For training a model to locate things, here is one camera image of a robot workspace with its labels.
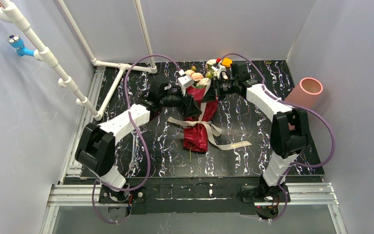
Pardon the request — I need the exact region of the red flower bouquet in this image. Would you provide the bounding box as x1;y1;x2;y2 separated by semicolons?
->
183;59;223;155

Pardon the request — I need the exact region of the cream ribbon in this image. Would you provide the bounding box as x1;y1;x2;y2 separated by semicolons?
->
168;101;251;154

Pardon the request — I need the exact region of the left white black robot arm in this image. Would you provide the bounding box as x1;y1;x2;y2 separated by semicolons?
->
75;75;202;192

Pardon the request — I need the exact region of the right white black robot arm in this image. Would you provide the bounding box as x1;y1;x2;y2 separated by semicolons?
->
203;59;310;202

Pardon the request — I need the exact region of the pink cylindrical vase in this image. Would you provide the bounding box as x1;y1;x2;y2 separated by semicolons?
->
284;77;323;109

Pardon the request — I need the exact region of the small orange yellow cap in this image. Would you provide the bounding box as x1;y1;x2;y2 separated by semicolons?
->
221;58;233;68

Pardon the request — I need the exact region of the blue pipe fitting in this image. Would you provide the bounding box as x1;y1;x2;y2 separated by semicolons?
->
7;35;34;57

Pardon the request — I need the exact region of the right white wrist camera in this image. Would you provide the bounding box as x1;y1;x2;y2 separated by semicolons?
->
210;58;229;80

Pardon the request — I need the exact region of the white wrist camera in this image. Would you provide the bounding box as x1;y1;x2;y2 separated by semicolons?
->
177;69;195;96
210;58;229;80

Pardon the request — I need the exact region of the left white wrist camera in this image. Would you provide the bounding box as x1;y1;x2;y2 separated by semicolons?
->
177;69;195;96

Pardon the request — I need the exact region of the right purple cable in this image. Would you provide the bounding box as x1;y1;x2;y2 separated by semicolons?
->
221;52;337;223

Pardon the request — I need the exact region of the purple cable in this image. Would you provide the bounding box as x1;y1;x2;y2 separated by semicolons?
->
221;52;337;223
92;54;183;224

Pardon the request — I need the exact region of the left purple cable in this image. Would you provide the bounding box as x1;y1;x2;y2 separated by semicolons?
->
92;54;183;224

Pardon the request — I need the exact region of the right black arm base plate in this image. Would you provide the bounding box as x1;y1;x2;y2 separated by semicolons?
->
238;183;291;203

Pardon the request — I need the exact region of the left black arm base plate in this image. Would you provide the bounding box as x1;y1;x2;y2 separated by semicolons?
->
98;185;147;204

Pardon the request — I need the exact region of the aluminium rail frame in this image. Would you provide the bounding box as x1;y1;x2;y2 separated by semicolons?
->
41;66;347;234

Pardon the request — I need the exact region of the white pvc pipe frame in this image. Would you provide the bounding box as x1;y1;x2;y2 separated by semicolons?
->
0;0;158;121

